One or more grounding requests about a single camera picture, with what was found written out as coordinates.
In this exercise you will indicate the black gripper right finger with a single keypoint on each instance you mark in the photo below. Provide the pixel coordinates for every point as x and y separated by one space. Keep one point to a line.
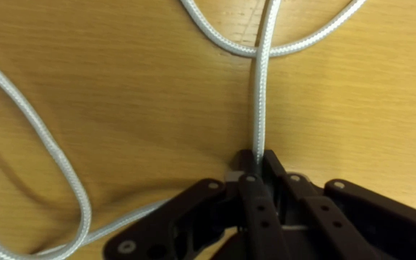
347 221

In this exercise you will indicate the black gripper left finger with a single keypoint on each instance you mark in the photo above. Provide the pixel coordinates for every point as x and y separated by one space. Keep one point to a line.
202 221

